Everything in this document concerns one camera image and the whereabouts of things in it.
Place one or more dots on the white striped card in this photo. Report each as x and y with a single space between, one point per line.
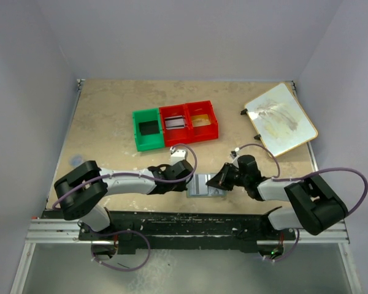
175 122

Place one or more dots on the black card in green bin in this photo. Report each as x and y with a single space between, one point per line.
149 127

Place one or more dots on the whiteboard with wooden frame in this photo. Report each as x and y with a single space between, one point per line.
279 120

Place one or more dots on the middle red plastic bin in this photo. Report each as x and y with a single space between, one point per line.
173 137

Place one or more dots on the green plastic bin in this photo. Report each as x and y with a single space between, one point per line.
148 142

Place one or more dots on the right red plastic bin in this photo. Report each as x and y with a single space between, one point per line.
205 133

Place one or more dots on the orange credit card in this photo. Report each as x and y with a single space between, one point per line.
200 120

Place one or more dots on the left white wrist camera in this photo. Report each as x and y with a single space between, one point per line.
177 155

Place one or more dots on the green card holder wallet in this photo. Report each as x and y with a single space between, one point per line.
197 187

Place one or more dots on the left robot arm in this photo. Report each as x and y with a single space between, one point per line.
80 191

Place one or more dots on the red plastic bin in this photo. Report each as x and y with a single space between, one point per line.
205 133
173 137

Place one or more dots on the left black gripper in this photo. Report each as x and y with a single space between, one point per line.
184 171

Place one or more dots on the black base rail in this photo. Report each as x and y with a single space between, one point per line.
248 233

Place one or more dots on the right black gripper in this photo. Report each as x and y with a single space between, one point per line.
230 176

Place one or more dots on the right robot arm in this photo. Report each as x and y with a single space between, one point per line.
314 206

